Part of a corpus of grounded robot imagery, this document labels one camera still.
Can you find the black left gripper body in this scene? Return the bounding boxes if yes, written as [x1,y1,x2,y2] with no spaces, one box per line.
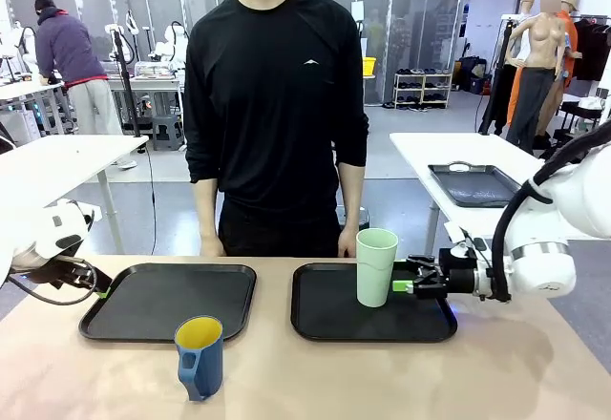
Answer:
[21,256,96,292]

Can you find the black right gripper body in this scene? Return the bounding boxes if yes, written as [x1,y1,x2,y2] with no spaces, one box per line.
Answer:
[437,247,478,300]

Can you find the tall pale green cup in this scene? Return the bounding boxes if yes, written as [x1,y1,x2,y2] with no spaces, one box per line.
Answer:
[355,227,399,308]

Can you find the person's right forearm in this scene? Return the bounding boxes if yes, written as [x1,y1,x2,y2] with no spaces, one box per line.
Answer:
[193,180,225,244]

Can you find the person's left forearm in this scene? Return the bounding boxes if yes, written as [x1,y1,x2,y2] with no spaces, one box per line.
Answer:
[339,161,367,235]

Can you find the person's left hand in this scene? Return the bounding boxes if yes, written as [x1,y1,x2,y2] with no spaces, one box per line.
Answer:
[336,228,360,259]

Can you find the person's right hand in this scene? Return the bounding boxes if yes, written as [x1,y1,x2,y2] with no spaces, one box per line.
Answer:
[199,233,226,257]

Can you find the black plastic tray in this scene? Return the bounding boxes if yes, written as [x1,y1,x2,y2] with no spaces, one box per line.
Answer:
[78,262,258,344]
[290,261,458,344]

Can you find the white side table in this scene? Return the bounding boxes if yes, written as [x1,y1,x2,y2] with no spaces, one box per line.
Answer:
[389,132,611,252]
[0,134,150,255]

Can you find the blue mug yellow inside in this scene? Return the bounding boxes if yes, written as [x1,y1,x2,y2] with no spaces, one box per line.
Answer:
[173,315,224,403]

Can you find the grey plastic stool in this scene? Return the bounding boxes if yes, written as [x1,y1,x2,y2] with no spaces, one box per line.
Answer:
[151,114,186,152]

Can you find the wooden shoe rack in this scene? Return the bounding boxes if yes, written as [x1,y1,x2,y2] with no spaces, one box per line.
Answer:
[392,67,453,111]

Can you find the dark bags pile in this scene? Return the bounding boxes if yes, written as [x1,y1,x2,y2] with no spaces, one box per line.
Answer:
[455,55,493,95]

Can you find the black light stand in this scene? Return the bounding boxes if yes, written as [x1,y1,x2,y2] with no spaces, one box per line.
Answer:
[108,26,143,138]

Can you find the person in black shirt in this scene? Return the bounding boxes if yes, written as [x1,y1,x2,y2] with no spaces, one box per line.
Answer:
[183,0,371,258]

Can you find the clear plastic box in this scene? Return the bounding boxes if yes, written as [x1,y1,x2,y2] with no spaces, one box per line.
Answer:
[133,60,177,80]

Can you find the person in purple hoodie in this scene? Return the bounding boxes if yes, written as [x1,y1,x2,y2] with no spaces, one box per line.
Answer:
[33,0,124,136]

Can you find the bare mannequin grey trousers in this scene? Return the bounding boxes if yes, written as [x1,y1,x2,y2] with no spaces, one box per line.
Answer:
[505,0,567,154]

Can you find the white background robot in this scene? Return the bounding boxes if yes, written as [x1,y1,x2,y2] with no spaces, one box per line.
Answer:
[155,21,190,73]

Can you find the black garments on rack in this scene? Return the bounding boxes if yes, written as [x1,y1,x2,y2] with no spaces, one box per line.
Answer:
[571,14,611,82]

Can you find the mannequin in orange clothes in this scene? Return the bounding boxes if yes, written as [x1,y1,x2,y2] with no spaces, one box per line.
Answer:
[556,0,584,92]

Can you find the white mannequin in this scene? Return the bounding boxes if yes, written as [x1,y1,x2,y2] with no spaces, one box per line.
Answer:
[505,0,538,71]

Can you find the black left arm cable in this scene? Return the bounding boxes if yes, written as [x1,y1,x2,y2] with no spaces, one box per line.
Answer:
[7,260,100,306]

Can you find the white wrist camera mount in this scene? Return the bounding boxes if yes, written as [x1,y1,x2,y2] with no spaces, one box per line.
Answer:
[443,221,491,262]

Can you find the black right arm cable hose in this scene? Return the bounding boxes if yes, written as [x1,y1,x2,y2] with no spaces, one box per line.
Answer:
[491,118,611,303]

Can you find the black metal tray with handle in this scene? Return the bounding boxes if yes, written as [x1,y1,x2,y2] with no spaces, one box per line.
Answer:
[427,160,522,209]

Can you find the thin black hanging cable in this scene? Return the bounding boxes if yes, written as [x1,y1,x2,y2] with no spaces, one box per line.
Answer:
[144,145,158,255]

